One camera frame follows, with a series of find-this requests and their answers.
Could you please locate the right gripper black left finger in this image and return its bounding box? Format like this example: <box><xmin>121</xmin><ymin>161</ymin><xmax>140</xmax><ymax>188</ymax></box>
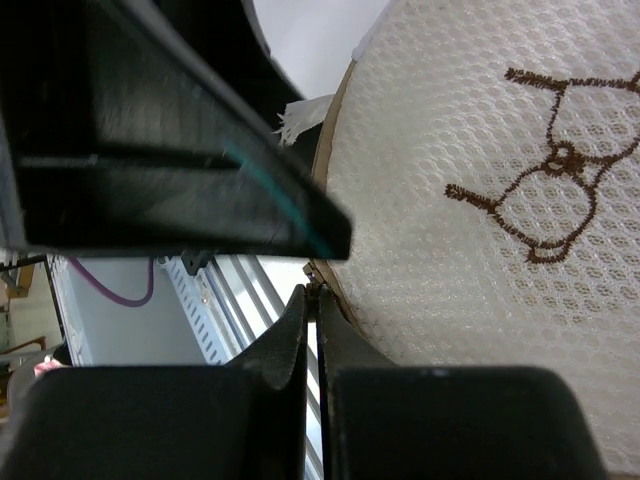
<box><xmin>1</xmin><ymin>287</ymin><xmax>308</xmax><ymax>479</ymax></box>

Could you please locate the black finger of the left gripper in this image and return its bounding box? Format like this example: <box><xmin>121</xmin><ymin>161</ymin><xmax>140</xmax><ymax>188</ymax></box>
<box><xmin>1</xmin><ymin>1</ymin><xmax>352</xmax><ymax>260</ymax></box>

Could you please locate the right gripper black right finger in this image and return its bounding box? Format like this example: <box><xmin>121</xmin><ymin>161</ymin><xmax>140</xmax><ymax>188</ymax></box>
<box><xmin>316</xmin><ymin>288</ymin><xmax>607</xmax><ymax>479</ymax></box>

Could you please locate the beige round mesh laundry bag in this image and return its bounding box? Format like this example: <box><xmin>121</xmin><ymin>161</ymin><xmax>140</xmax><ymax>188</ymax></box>
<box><xmin>282</xmin><ymin>1</ymin><xmax>639</xmax><ymax>476</ymax></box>

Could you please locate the white slotted cable duct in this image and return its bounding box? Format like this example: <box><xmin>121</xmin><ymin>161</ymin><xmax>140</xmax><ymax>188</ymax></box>
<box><xmin>155</xmin><ymin>257</ymin><xmax>231</xmax><ymax>365</ymax></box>

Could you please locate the aluminium front rail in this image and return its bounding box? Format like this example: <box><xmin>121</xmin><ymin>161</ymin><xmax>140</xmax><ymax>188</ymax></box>
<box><xmin>202</xmin><ymin>255</ymin><xmax>324</xmax><ymax>479</ymax></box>

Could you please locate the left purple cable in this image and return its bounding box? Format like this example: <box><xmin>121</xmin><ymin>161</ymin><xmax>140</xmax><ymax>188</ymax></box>
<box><xmin>69</xmin><ymin>256</ymin><xmax>155</xmax><ymax>307</ymax></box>

